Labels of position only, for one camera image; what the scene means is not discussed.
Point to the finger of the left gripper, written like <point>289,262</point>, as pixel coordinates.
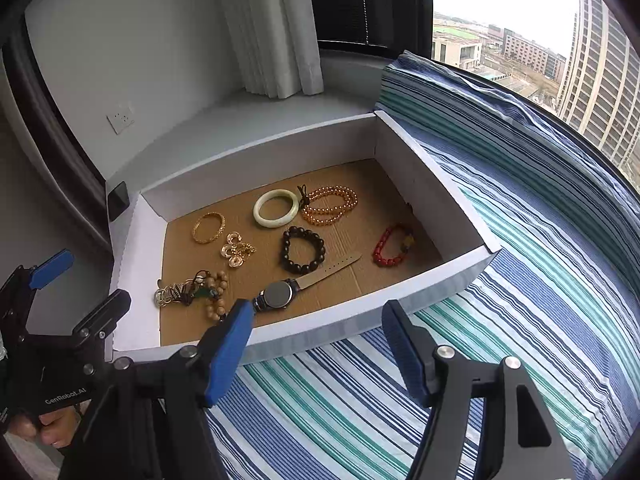
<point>42,275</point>
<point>103,319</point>

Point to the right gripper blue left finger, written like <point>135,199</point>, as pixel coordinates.
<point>222,349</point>

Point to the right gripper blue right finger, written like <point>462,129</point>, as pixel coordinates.
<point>412,348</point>

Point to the person's left hand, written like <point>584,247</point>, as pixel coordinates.
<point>56,429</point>

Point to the gold bangle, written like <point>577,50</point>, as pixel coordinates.
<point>208,228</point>

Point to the pale green jade bangle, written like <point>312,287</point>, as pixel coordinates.
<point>276,208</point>

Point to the white cardboard box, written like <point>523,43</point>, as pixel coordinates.
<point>364,185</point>

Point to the striped blue green bedsheet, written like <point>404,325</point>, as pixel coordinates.
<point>562,295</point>

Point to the white curtain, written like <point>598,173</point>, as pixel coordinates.
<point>275,43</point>

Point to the dark window blind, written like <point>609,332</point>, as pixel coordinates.
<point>383,28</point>

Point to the wristwatch with beige strap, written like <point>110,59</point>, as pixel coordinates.
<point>279,295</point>

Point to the white wall socket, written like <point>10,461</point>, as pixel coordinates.
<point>121,118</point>

